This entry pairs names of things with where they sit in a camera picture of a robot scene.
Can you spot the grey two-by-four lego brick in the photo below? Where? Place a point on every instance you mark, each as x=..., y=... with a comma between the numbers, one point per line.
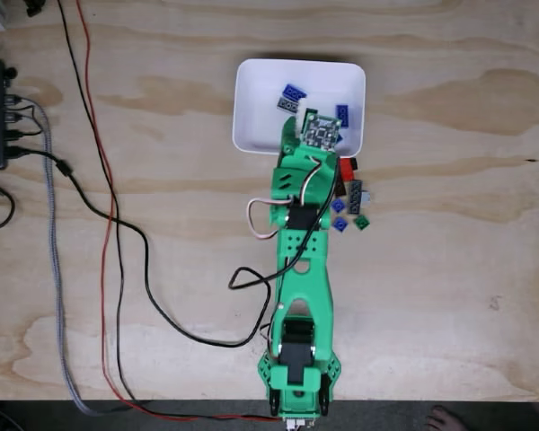
x=287, y=106
x=356, y=197

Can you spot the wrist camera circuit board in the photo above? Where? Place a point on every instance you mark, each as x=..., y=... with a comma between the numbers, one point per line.
x=321, y=132

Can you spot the white long lego plate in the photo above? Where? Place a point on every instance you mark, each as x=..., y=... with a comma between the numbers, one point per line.
x=301, y=119

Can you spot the blue two-by-two lego brick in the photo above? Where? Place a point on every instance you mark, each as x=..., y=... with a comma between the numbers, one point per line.
x=338, y=205
x=340, y=224

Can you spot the green two-by-two lego brick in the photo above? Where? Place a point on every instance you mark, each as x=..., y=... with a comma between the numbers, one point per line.
x=362, y=222

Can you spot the person's foot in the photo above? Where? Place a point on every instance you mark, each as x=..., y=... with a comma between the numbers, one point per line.
x=444, y=422

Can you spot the small black object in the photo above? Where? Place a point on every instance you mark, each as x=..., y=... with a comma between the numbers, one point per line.
x=35, y=6

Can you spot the blue two-by-four lego brick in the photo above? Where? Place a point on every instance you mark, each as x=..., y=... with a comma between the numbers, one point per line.
x=293, y=92
x=345, y=112

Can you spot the black round knob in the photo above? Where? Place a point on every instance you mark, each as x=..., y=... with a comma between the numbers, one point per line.
x=10, y=72

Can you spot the white plastic bin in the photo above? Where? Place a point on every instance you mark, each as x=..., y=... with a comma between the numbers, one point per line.
x=260, y=112

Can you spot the black lego brick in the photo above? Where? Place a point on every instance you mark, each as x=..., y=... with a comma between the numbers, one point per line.
x=355, y=163

